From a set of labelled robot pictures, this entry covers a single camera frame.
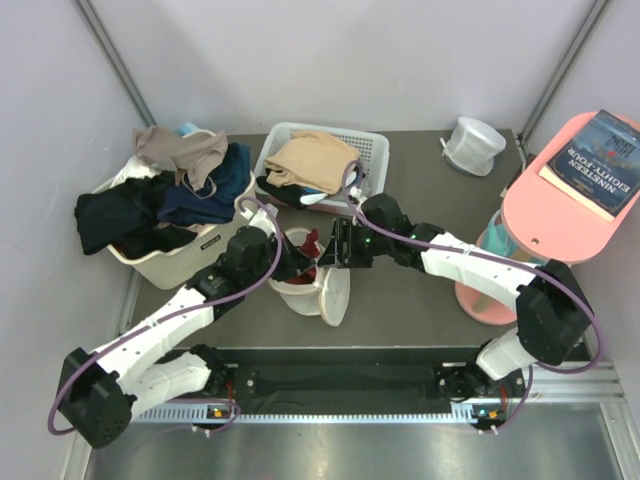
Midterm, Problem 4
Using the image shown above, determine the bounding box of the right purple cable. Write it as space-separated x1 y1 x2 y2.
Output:
341 160 607 434

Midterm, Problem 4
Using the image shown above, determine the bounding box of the beige folded garment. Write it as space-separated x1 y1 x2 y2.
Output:
264 130 360 195

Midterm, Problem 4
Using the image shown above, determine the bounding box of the dark blue paperback book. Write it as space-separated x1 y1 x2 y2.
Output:
539 110 639 222

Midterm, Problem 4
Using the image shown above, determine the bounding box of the black garment pile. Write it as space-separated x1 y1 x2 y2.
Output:
74 173 197 260

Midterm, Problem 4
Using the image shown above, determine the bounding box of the pink two-tier side table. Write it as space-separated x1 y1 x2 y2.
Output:
453 111 640 326

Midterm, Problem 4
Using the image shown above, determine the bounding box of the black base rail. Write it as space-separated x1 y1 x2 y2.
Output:
169 347 526 416

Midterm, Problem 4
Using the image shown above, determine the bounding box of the grey garment in basket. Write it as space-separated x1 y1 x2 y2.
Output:
323 179 371 205

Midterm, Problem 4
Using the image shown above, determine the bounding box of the teal item under table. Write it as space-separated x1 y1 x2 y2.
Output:
481 210 517 257

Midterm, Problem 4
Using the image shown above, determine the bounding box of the black white sock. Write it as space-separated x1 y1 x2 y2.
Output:
257 175 332 210

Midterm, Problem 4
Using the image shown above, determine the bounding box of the dark red bra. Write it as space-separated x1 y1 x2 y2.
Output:
286 228 321 285

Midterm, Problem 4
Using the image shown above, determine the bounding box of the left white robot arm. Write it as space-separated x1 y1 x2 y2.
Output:
50 210 316 449

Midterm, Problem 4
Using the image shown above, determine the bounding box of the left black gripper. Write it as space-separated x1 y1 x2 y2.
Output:
243 230 314 287

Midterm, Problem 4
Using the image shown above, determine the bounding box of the taupe garment on hamper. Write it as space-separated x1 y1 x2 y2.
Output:
132 126 229 192

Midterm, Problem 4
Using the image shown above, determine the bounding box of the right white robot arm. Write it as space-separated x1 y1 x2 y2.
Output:
318 188 594 396

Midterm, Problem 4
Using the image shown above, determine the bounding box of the white perforated plastic basket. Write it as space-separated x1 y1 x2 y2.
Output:
254 122 390 215

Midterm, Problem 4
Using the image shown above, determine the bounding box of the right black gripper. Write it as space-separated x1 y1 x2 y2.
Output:
319 219 392 269

